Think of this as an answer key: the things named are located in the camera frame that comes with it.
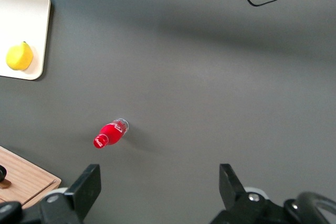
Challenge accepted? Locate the wooden drawer cabinet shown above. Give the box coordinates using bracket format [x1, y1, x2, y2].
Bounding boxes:
[0, 145, 62, 209]

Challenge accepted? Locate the red cola bottle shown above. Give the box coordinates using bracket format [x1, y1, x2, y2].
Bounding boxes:
[92, 118, 130, 150]

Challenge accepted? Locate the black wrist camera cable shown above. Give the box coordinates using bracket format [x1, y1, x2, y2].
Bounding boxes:
[285, 191, 336, 224]

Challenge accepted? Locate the cream plastic tray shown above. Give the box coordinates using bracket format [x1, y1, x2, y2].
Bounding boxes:
[0, 0, 51, 81]

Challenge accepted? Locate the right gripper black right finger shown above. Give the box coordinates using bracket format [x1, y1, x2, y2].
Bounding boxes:
[219, 163, 247, 212]

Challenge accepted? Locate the yellow lemon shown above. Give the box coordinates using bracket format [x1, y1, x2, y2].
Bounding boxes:
[5, 41, 34, 71]

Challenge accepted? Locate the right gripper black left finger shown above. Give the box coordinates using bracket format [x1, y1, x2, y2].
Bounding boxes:
[64, 164, 102, 221]

